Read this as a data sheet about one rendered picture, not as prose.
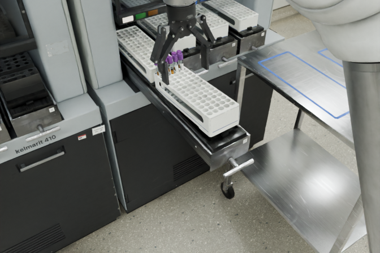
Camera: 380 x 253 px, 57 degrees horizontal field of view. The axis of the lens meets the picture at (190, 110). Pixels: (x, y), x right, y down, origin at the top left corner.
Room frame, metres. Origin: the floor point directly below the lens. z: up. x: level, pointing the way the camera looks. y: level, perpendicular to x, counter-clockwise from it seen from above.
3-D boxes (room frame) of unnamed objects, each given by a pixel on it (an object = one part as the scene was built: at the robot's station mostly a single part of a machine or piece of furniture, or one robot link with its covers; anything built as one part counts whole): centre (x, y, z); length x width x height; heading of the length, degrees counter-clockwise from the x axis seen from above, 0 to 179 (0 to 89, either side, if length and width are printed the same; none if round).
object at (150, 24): (1.24, 0.10, 0.83); 0.30 x 0.10 x 0.06; 34
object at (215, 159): (0.91, 0.07, 0.78); 0.73 x 0.14 x 0.09; 34
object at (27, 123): (1.04, 0.64, 0.78); 0.73 x 0.14 x 0.09; 34
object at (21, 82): (0.85, 0.51, 0.85); 0.12 x 0.02 x 0.06; 124
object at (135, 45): (1.06, 0.17, 0.83); 0.30 x 0.10 x 0.06; 34
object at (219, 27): (1.32, -0.03, 0.83); 0.30 x 0.10 x 0.06; 34
